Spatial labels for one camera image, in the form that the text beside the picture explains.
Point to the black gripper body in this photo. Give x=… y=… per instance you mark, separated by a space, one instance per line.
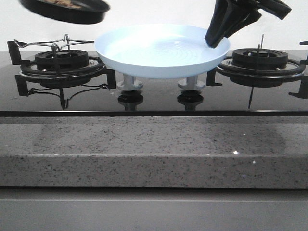
x=274 y=7

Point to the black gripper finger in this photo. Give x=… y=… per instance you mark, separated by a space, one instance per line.
x=226 y=20
x=245 y=21

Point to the light blue plate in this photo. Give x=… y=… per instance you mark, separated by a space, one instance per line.
x=159 y=51

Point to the black frying pan mint handle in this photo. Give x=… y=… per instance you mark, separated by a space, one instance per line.
x=92 y=11

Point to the brown meat pieces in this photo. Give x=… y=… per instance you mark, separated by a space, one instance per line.
x=64 y=3

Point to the black gas burner right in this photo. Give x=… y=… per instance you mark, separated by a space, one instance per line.
x=265 y=59

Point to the black gas burner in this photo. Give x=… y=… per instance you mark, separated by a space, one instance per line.
x=265 y=59
x=69 y=59

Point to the silver stove knob right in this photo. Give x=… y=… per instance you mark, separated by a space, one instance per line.
x=191 y=83

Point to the silver stove knob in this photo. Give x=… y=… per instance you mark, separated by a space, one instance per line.
x=129 y=83
x=191 y=83

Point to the black pan support right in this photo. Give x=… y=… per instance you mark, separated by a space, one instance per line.
x=260 y=72

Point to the black pan support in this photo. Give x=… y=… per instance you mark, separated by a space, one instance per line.
x=58 y=78
x=260 y=72

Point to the silver stove knob left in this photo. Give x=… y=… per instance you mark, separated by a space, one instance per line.
x=129 y=83

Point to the black pan support left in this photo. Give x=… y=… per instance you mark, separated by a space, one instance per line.
x=58 y=78

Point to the black glass cooktop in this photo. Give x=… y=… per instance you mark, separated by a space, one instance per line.
x=223 y=95

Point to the black gas burner left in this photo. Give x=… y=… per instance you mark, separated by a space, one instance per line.
x=69 y=59

